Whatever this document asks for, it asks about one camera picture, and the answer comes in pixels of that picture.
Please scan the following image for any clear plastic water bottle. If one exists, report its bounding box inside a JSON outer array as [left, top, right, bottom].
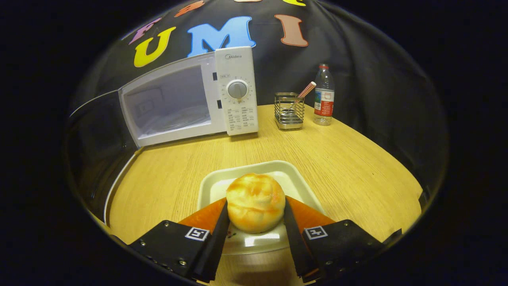
[[314, 64, 335, 126]]

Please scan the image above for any metal wire utensil holder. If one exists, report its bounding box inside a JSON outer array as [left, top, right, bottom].
[[274, 92, 305, 131]]

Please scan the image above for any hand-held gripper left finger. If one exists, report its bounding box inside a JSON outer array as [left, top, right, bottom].
[[129, 197, 231, 283]]

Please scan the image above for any white square plate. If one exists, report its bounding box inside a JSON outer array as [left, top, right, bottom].
[[197, 160, 327, 255]]

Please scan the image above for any white microwave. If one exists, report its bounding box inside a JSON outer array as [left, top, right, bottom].
[[65, 46, 259, 225]]

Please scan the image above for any glass microwave turntable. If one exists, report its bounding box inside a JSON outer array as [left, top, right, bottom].
[[143, 115, 211, 135]]

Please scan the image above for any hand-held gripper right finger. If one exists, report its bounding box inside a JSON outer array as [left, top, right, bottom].
[[283, 195, 385, 283]]

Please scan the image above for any golden round bread bun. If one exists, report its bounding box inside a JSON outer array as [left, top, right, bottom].
[[226, 173, 286, 234]]

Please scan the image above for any red checked straw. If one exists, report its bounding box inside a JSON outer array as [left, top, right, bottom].
[[296, 81, 317, 102]]

